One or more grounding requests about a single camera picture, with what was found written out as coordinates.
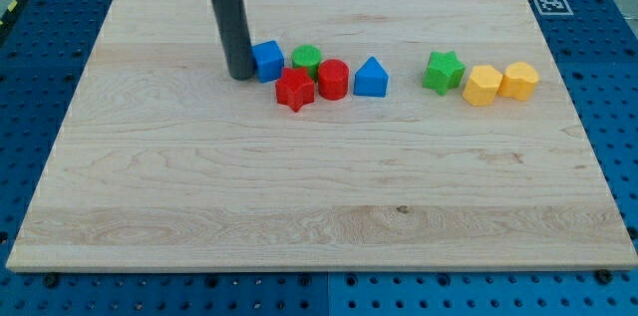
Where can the green star block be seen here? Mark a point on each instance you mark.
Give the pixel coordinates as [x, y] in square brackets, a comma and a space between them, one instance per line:
[444, 72]

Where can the black bolt front right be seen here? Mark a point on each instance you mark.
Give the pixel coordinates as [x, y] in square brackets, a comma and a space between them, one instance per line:
[603, 276]

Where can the white fiducial marker tag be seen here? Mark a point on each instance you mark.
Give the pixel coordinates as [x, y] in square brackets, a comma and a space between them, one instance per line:
[553, 7]

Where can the red star block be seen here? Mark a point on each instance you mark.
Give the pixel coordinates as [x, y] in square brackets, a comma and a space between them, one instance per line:
[295, 88]

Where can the blue cube block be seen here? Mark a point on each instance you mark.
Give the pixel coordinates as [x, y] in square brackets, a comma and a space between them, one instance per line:
[269, 61]

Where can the black bolt front left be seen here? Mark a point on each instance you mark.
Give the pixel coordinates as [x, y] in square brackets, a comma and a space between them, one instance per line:
[51, 280]

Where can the light wooden board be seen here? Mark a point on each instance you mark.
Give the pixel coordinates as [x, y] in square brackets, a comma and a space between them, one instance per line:
[164, 163]

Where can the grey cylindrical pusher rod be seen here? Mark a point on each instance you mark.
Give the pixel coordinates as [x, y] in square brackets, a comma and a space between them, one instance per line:
[235, 38]

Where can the yellow hexagon block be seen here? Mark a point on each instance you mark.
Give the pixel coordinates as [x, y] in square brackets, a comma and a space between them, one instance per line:
[482, 85]

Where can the yellow heart block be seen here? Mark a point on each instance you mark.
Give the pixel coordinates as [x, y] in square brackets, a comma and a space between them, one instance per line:
[519, 81]

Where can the black bolt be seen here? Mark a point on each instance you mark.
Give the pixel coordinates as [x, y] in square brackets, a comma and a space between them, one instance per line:
[603, 276]
[51, 280]

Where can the red cylinder block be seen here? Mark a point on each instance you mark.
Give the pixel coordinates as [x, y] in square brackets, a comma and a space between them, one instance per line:
[333, 79]

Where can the blue triangle block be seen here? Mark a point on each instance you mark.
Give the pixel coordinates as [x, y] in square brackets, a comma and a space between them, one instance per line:
[371, 80]

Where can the green cylinder block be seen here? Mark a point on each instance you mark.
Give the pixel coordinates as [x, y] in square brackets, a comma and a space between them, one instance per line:
[309, 57]

